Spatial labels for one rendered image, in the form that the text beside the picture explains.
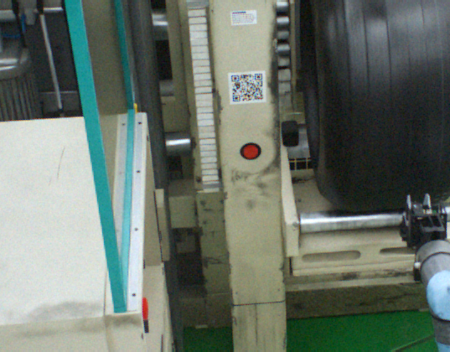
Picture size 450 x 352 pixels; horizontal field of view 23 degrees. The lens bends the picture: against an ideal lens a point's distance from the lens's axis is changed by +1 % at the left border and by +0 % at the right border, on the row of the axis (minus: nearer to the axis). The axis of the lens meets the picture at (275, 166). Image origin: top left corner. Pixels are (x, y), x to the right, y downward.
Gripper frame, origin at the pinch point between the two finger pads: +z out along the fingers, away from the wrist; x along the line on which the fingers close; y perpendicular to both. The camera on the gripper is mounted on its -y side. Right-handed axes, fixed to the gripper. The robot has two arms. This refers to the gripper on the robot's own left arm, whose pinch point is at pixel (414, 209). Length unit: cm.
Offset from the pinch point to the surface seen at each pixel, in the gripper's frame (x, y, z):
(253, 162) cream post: 31.6, 4.1, 17.2
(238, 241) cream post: 36.0, -17.5, 19.8
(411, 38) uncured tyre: 1.4, 37.0, 0.6
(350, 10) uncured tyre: 12.1, 41.6, 5.2
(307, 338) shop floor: 16, -92, 79
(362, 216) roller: 8.9, -8.2, 11.7
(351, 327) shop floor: 2, -92, 82
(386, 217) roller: 3.7, -8.6, 11.4
